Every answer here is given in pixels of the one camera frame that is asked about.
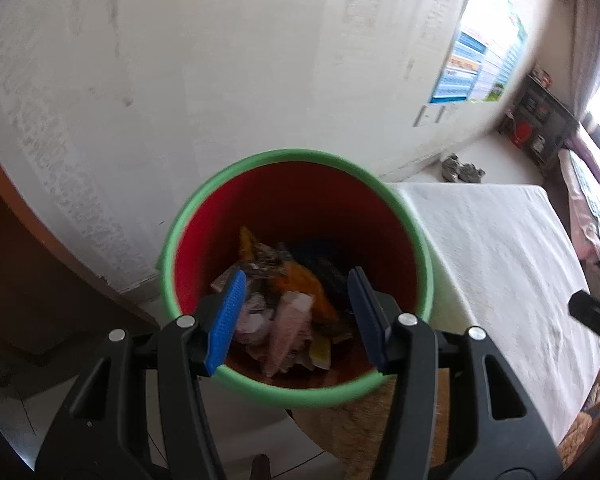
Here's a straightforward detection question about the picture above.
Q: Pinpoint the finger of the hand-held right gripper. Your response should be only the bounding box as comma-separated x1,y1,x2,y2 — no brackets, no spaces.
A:
568,290,600,353

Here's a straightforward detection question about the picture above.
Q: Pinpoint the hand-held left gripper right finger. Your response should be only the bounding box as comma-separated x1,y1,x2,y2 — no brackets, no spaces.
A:
347,266,563,480

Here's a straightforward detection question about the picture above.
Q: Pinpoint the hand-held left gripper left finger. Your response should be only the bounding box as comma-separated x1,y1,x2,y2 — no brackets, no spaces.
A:
35,268,248,480

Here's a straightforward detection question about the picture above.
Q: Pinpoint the small pale pink wrapper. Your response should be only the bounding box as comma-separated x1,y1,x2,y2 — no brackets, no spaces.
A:
235,290,276,343

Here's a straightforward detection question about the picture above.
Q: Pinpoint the yellow and white wrapper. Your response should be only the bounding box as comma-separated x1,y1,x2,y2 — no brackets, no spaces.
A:
310,337,333,368

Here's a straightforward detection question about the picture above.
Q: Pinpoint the pile of snack wrappers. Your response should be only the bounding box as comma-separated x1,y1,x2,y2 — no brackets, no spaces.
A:
260,290,316,378

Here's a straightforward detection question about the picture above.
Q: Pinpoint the silver and black wrapper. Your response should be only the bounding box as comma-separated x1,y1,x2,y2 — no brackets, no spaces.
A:
250,242,293,276

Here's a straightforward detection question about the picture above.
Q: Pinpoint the orange snack wrapper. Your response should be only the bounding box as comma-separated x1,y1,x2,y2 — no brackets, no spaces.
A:
272,262,338,323

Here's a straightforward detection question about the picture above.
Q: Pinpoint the yellow printed snack wrapper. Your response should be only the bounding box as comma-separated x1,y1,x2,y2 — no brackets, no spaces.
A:
239,227,256,261

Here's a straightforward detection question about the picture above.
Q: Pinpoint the red bucket with green rim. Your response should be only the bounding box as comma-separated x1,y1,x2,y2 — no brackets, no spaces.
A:
157,149,435,408

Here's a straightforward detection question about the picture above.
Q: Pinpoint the orange patterned cloth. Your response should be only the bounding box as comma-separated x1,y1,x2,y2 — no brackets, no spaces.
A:
560,350,600,466

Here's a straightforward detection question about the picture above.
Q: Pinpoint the white cloth covered table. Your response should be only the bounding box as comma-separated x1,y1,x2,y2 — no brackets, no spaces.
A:
385,182,600,448

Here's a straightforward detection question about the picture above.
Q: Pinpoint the pink bed sheet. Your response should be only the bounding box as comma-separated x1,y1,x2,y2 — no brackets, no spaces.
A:
557,150,600,266

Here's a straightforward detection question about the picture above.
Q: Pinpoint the purple pillow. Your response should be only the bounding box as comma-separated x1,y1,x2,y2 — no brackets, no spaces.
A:
562,130,600,186

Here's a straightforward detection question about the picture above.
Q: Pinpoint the grey shoe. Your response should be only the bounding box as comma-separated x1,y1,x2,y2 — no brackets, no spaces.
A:
440,154,461,182
457,162,487,183

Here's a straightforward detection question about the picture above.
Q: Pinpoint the brown wooden cabinet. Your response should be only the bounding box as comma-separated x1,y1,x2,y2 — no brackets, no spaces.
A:
0,125,161,356

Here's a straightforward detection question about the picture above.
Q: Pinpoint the red bag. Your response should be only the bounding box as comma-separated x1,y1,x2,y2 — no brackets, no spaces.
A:
510,122,533,148

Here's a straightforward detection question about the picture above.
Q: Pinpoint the dark metal shelf rack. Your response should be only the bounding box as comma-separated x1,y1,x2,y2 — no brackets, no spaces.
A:
497,75,581,176

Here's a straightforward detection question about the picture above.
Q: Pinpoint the beige curtain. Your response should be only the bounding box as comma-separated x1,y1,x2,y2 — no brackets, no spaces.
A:
555,0,600,126

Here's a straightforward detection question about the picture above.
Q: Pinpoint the blue wall poster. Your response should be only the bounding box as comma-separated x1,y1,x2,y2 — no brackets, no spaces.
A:
427,25,488,106

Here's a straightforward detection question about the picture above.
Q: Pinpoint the white grid wall poster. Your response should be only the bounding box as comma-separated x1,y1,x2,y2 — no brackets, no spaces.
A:
475,45,506,98

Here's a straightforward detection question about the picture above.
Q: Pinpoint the green wall poster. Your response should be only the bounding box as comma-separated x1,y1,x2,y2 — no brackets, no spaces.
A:
485,20,528,102

